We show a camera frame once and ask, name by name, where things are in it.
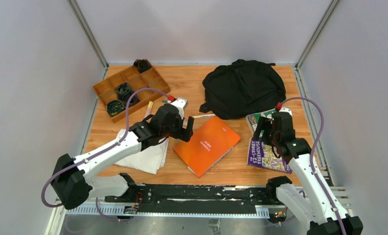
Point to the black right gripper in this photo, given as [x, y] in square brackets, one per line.
[267, 123]

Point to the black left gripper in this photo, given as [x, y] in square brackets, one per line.
[184, 130]

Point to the orange book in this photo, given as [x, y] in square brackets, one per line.
[208, 145]

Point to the purple treehouse book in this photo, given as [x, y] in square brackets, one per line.
[261, 155]

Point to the black backpack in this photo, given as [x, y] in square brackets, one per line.
[242, 88]

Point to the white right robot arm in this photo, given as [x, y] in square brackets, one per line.
[318, 209]

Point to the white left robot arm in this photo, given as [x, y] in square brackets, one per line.
[75, 180]

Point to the green sticker pack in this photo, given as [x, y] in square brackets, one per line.
[252, 119]

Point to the yellow white pen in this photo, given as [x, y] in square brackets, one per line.
[204, 116]

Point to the white folded cloth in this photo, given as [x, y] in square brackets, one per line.
[149, 160]

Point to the pink yellow highlighter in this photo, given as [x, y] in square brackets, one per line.
[149, 109]

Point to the rolled dark belt centre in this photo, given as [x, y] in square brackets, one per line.
[132, 100]

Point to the rolled dark belt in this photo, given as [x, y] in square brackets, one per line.
[115, 107]
[123, 89]
[142, 65]
[132, 100]

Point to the rolled dark belt middle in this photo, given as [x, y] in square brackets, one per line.
[123, 89]

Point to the rolled dark belt front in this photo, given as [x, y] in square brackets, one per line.
[115, 107]

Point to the rolled dark belt top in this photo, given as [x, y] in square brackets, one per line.
[142, 65]

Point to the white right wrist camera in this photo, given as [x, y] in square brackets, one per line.
[279, 108]

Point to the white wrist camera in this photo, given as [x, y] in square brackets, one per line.
[279, 108]
[181, 105]

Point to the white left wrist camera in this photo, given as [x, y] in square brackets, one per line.
[181, 105]

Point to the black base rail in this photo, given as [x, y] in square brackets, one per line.
[197, 199]

